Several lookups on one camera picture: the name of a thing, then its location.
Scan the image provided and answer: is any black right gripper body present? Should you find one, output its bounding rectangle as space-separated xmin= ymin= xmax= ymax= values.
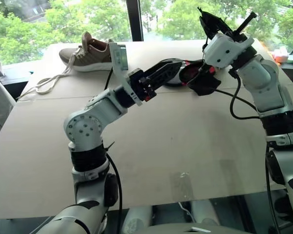
xmin=230 ymin=12 xmax=257 ymax=41

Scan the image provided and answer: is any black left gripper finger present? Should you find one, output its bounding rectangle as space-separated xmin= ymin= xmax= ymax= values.
xmin=144 ymin=61 xmax=183 ymax=80
xmin=150 ymin=72 xmax=178 ymax=93

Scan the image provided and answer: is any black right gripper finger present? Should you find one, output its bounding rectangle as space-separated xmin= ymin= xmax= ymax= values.
xmin=199 ymin=14 xmax=219 ymax=41
xmin=197 ymin=6 xmax=234 ymax=35

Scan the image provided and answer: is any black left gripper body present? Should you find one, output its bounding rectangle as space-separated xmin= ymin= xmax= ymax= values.
xmin=127 ymin=68 xmax=163 ymax=102

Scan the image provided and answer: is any pink box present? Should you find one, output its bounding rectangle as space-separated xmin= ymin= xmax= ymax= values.
xmin=272 ymin=47 xmax=290 ymax=63

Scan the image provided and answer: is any brown sneaker with white laces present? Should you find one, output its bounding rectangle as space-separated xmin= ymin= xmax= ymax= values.
xmin=34 ymin=31 xmax=113 ymax=96

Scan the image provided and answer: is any brown cardboard table cover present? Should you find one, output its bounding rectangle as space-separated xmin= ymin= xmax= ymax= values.
xmin=0 ymin=39 xmax=293 ymax=220

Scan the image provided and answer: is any white rounded shape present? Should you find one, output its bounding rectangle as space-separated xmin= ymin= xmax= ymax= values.
xmin=126 ymin=206 xmax=152 ymax=229
xmin=191 ymin=199 xmax=220 ymax=226

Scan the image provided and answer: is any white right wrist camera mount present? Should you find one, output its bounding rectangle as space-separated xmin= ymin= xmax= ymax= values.
xmin=202 ymin=33 xmax=255 ymax=70

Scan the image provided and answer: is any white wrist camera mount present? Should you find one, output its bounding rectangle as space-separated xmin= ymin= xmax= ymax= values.
xmin=202 ymin=33 xmax=255 ymax=70
xmin=109 ymin=41 xmax=144 ymax=107

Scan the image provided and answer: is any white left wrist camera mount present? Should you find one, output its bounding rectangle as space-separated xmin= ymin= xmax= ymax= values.
xmin=109 ymin=41 xmax=144 ymax=107

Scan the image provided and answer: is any dark window frame post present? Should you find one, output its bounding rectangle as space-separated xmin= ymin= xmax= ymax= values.
xmin=126 ymin=0 xmax=145 ymax=42

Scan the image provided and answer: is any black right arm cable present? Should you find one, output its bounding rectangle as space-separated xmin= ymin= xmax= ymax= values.
xmin=214 ymin=68 xmax=282 ymax=234

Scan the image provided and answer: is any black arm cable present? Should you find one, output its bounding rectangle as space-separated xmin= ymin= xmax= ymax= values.
xmin=214 ymin=68 xmax=282 ymax=234
xmin=103 ymin=67 xmax=124 ymax=214

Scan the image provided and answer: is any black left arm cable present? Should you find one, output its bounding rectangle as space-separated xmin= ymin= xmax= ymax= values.
xmin=103 ymin=67 xmax=124 ymax=214

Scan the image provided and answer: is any thin white cable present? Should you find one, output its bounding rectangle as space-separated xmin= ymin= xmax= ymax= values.
xmin=177 ymin=201 xmax=194 ymax=220

